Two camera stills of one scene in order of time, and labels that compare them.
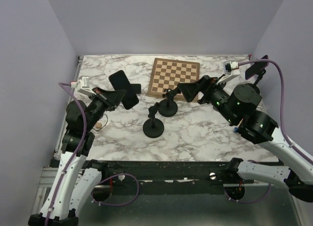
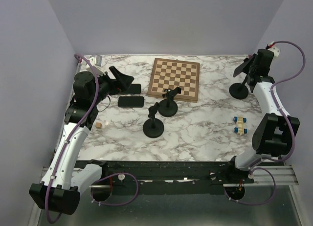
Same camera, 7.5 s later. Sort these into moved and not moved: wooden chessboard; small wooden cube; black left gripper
Moved: black left gripper
Not moved: wooden chessboard; small wooden cube
